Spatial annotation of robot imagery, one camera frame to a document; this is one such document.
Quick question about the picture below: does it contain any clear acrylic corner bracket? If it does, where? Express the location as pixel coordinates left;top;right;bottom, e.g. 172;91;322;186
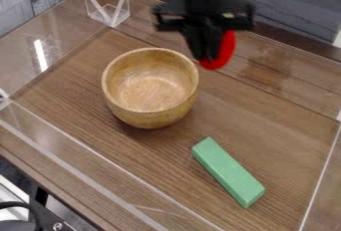
84;0;131;28

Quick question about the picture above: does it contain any black table leg clamp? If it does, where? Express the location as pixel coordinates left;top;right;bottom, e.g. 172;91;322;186
29;186;76;231

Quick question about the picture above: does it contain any wooden bowl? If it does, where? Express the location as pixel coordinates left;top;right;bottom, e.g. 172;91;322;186
101;48;198;129

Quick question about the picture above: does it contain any red plush strawberry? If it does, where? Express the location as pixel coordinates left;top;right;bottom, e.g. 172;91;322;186
199;30;235;71

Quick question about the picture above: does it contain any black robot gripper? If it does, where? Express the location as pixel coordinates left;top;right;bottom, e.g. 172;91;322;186
151;0;255;61

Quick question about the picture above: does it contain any clear acrylic tray wall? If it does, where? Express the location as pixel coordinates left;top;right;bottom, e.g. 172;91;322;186
0;0;341;231

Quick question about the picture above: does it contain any green rectangular block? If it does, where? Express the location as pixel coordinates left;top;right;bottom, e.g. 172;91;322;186
191;137;264;209

